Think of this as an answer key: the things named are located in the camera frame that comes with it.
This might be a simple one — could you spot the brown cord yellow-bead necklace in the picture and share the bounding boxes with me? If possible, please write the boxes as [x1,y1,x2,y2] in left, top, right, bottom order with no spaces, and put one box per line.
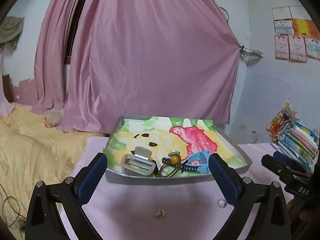
[156,151,183,178]

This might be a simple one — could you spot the right hand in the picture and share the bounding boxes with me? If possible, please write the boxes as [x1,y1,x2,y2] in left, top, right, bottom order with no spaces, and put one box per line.
[287,196,305,219]

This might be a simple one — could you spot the stack of colourful books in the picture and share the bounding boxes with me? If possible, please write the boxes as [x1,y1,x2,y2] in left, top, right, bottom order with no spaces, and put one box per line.
[266,101,319,173]

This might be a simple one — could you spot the small clear bead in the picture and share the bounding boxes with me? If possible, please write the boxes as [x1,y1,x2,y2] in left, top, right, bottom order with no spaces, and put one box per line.
[217,198,228,209]

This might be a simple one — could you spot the yellow blanket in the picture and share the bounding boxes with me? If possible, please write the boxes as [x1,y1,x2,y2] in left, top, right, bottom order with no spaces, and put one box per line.
[1,105,97,239]

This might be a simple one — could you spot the grey tray with cartoon towel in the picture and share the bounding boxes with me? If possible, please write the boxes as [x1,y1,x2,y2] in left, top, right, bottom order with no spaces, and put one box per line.
[103,115,252,185]

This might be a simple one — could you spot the brown wooden board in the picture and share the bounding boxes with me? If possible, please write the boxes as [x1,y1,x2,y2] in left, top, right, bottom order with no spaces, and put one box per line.
[2,75,14,103]

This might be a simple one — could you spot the pink curtain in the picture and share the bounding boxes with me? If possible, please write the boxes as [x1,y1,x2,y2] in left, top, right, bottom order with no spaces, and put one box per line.
[32,0,240,134]

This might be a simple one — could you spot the olive green hanging cloth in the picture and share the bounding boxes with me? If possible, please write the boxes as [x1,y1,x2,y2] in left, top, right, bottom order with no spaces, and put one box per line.
[0,16,24,50]

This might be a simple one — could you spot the cable on floor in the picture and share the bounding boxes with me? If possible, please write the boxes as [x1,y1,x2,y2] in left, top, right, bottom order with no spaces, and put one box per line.
[0,183,27,229]

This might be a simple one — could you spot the wall certificates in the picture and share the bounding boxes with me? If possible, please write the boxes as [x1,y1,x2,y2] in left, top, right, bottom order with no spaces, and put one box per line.
[272,6,319,63]

